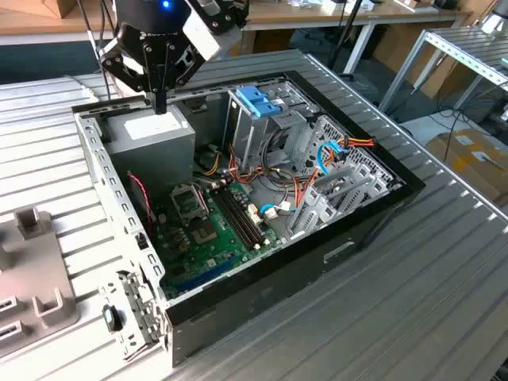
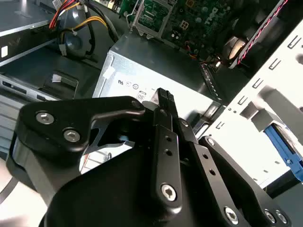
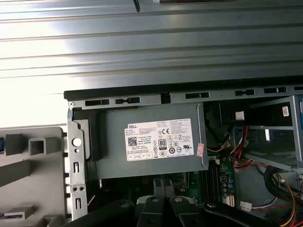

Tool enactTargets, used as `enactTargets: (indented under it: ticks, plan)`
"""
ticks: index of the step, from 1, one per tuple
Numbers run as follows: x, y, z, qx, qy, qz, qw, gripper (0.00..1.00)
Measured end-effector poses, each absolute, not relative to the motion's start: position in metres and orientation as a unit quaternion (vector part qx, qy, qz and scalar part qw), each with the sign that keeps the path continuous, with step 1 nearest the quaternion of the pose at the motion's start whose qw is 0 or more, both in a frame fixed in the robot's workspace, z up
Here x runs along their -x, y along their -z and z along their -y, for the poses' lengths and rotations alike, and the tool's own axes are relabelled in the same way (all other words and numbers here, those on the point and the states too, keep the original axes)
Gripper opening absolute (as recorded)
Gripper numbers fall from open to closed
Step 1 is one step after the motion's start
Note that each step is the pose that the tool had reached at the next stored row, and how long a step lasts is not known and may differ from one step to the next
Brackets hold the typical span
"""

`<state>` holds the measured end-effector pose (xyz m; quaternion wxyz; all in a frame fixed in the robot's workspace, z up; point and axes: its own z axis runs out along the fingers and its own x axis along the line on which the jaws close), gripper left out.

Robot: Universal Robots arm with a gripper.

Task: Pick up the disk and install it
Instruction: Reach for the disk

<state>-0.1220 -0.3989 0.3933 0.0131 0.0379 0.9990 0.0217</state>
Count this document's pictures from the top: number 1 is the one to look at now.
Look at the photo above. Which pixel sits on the metal optical drive cage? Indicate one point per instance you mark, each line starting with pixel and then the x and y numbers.
pixel 254 139

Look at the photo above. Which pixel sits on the metal disk bay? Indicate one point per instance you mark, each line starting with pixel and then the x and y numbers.
pixel 325 214

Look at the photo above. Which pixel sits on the blue expansion slot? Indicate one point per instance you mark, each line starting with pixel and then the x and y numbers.
pixel 206 275

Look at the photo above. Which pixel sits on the small black plastic latch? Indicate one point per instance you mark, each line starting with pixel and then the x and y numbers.
pixel 111 317

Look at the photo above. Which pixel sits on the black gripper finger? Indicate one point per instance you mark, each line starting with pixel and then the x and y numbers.
pixel 123 71
pixel 168 75

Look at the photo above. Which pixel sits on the green motherboard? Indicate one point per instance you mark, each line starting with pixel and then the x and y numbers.
pixel 228 254

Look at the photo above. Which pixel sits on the grey parts rack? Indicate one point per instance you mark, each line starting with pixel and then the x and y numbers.
pixel 35 262

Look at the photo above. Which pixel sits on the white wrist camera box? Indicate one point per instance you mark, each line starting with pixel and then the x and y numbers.
pixel 200 37

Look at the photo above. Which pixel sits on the blue plastic drive latch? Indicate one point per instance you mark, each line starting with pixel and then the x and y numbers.
pixel 258 104

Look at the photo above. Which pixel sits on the metal slat table frame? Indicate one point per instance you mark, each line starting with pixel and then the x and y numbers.
pixel 456 43

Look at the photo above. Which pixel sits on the black RAM slot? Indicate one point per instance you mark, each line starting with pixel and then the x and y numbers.
pixel 246 214
pixel 237 218
pixel 233 220
pixel 241 216

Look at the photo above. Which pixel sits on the plain brown cardboard box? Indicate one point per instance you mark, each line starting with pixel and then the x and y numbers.
pixel 401 43

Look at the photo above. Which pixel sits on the grey power supply unit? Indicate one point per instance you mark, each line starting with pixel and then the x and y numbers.
pixel 155 158

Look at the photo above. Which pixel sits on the open black PC case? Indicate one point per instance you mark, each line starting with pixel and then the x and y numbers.
pixel 258 301

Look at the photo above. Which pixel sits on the black tripod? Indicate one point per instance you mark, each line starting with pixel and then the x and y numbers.
pixel 343 43

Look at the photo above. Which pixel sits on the long wooden desk white legs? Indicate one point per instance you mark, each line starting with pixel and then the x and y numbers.
pixel 278 16

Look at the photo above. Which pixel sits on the cardboard box white label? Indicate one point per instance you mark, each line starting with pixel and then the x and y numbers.
pixel 476 166

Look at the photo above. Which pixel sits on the small brown cardboard box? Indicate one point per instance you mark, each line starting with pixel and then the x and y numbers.
pixel 69 7

